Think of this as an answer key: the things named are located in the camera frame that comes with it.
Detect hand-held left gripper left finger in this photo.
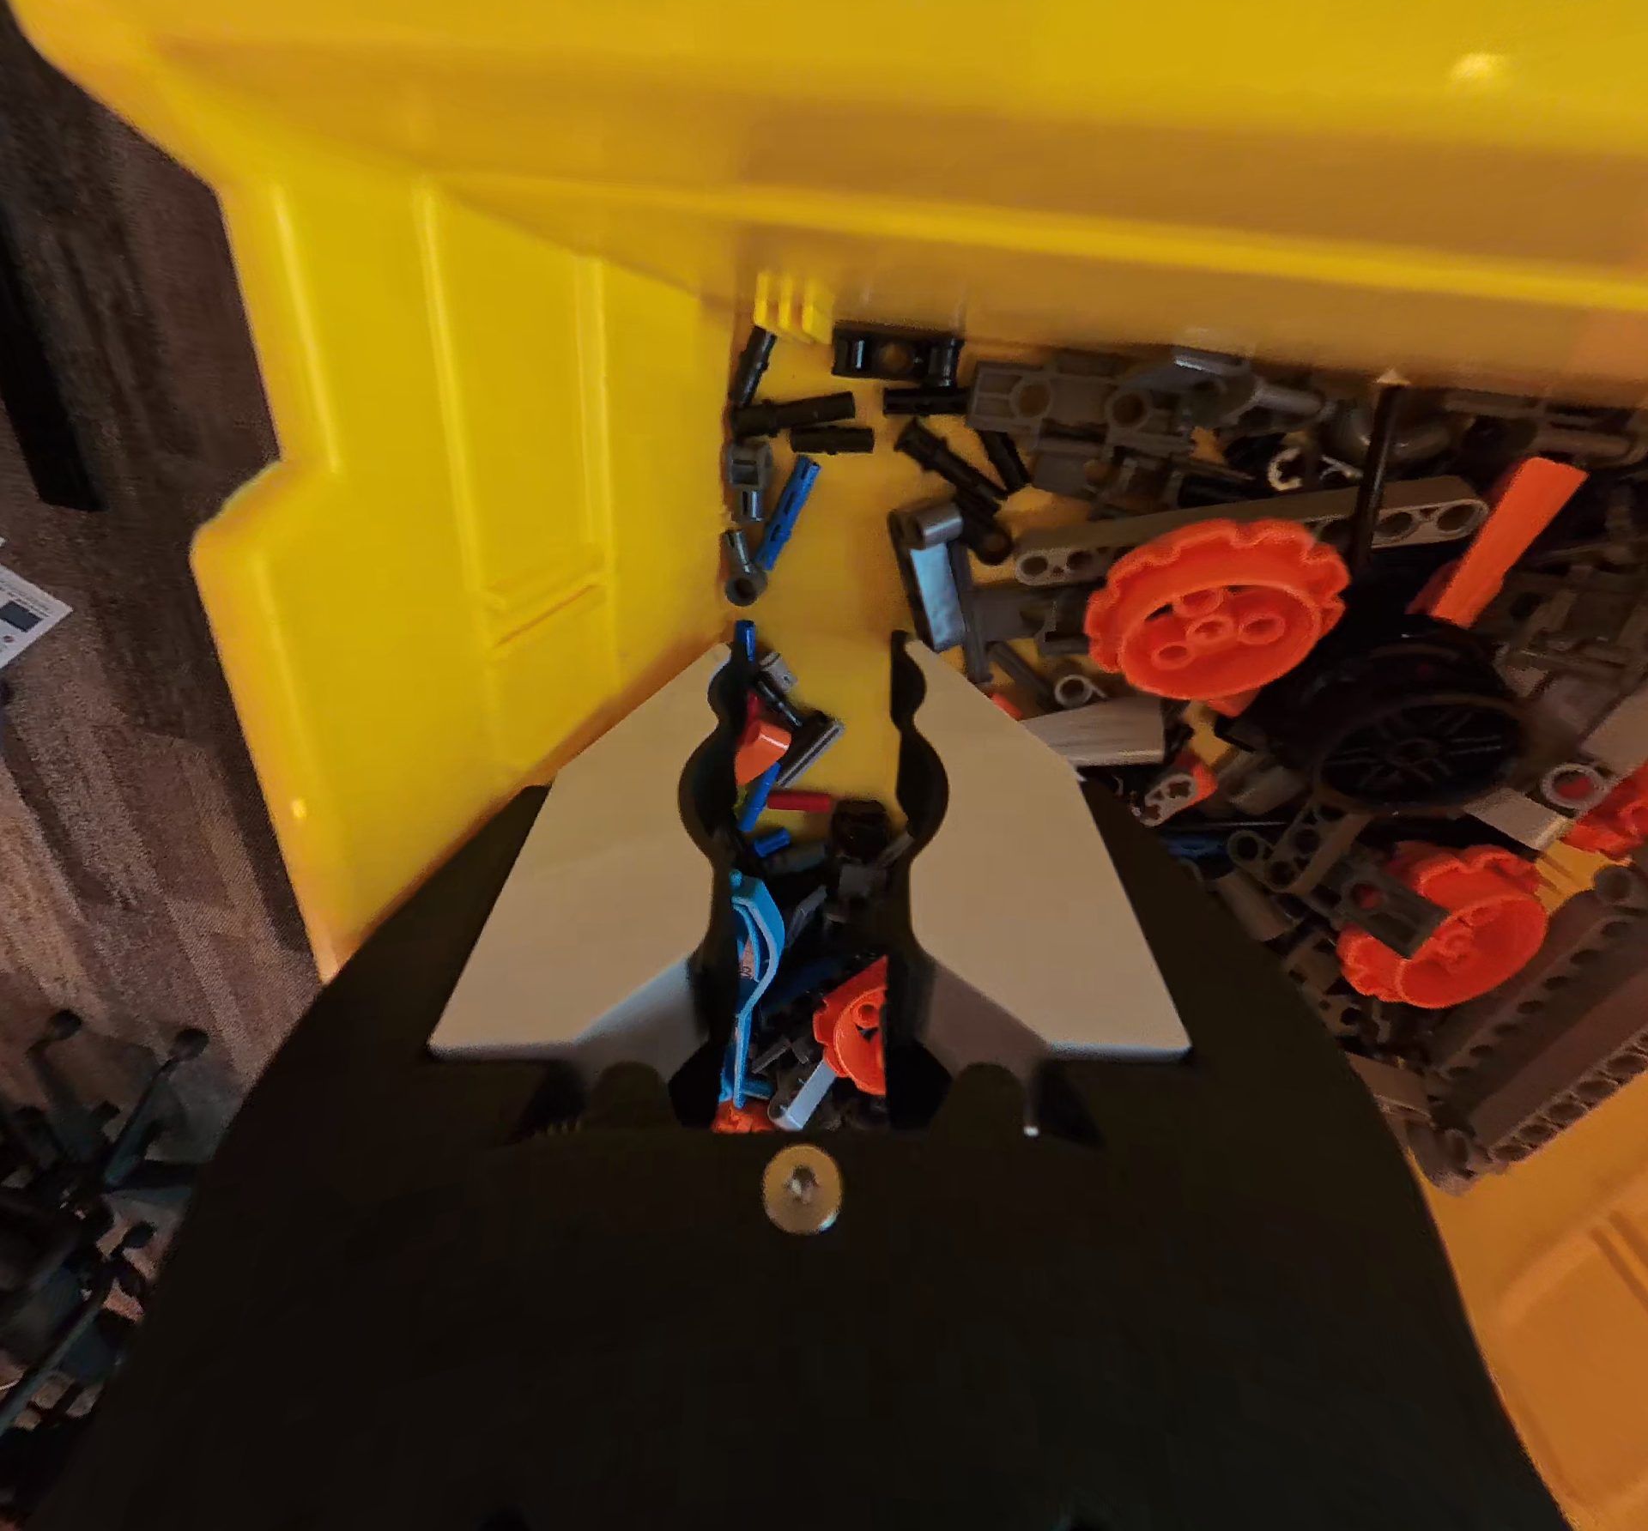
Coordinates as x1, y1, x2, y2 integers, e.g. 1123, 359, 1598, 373
428, 643, 749, 1097

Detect printed paper sheet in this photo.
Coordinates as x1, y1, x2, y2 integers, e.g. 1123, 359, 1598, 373
0, 568, 72, 668

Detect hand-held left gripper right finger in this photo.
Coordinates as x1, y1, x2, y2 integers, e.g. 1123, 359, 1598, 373
888, 635, 1193, 1088

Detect blue toy pieces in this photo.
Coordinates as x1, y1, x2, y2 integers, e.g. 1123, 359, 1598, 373
713, 868, 790, 1108

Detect black toy wheel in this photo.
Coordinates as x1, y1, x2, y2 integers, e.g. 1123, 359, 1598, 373
1287, 617, 1527, 814

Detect orange toy wheel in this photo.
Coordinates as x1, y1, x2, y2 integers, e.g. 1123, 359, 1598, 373
1563, 766, 1648, 860
810, 957, 893, 1098
1083, 518, 1353, 701
1338, 842, 1552, 1013

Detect black chair base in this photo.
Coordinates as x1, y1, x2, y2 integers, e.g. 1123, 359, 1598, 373
0, 1009, 215, 1430

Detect pile of toy building pieces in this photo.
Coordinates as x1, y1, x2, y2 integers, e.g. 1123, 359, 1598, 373
720, 320, 1648, 1190

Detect yellow storage bin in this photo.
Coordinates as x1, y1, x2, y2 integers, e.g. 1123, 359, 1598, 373
0, 0, 1648, 1531

